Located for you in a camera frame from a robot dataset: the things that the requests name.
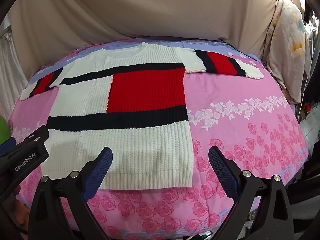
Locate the beige backdrop cloth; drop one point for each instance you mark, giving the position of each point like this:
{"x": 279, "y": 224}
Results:
{"x": 150, "y": 7}

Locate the cream floral hanging garment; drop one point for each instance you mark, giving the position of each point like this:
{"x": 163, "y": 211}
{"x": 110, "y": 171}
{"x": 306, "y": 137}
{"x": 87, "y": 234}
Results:
{"x": 287, "y": 50}

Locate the pink floral bedsheet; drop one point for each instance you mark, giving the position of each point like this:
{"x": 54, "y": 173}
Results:
{"x": 250, "y": 135}

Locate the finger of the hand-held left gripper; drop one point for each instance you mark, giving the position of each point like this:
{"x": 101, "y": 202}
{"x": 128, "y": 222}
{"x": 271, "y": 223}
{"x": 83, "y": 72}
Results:
{"x": 37, "y": 135}

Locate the white curtain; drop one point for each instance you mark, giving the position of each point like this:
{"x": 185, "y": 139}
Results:
{"x": 12, "y": 75}

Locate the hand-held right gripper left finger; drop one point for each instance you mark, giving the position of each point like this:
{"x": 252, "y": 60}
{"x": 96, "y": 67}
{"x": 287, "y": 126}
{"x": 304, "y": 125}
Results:
{"x": 103, "y": 163}

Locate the white red black knit sweater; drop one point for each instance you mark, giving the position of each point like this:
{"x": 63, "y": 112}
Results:
{"x": 140, "y": 120}

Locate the grey metal rail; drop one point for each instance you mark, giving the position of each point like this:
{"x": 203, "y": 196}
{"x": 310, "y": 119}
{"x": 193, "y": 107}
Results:
{"x": 6, "y": 31}

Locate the green object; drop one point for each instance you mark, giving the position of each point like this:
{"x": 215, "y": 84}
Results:
{"x": 3, "y": 130}

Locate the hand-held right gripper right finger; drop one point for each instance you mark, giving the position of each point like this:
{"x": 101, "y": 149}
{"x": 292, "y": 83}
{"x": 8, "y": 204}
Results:
{"x": 222, "y": 168}

